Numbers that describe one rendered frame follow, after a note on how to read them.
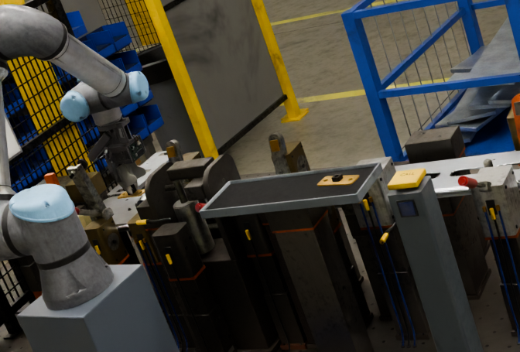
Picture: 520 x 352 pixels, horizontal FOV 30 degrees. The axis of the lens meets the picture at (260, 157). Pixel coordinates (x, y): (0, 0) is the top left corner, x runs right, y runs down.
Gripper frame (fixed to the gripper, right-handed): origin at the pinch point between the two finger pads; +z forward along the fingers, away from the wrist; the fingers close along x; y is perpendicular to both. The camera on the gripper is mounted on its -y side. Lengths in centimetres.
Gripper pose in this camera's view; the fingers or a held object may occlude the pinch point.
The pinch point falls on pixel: (130, 188)
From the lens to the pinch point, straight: 267.1
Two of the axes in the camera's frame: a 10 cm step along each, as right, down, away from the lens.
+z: 3.1, 8.9, 3.3
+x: 4.3, -4.4, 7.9
